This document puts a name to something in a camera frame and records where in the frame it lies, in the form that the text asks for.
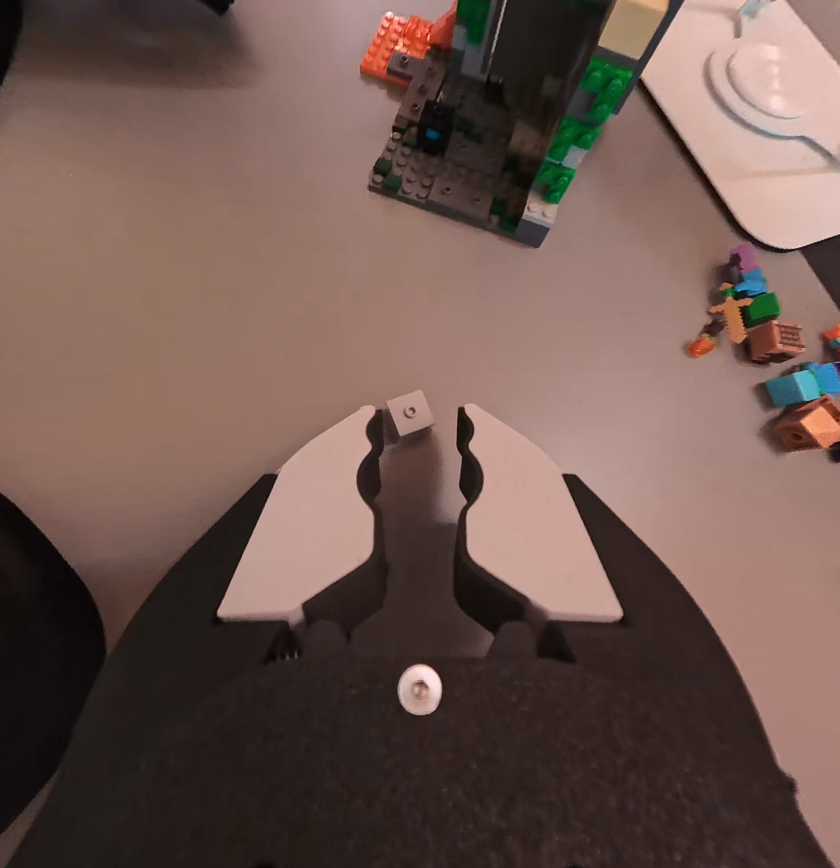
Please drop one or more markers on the toy brick castle model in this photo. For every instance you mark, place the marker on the toy brick castle model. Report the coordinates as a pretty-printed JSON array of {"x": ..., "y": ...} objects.
[{"x": 481, "y": 135}]

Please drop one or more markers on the light grey square tile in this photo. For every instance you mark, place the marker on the light grey square tile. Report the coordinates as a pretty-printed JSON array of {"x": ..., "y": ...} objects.
[{"x": 409, "y": 410}]

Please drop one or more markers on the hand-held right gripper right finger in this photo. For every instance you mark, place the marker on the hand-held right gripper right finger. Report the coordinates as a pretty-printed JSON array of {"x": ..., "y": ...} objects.
[{"x": 535, "y": 536}]

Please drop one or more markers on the pile of colourful loose bricks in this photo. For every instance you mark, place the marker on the pile of colourful loose bricks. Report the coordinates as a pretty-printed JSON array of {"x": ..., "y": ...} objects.
[{"x": 779, "y": 339}]

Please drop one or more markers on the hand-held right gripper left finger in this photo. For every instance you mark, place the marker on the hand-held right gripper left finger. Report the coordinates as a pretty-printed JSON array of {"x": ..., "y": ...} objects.
[{"x": 305, "y": 536}]

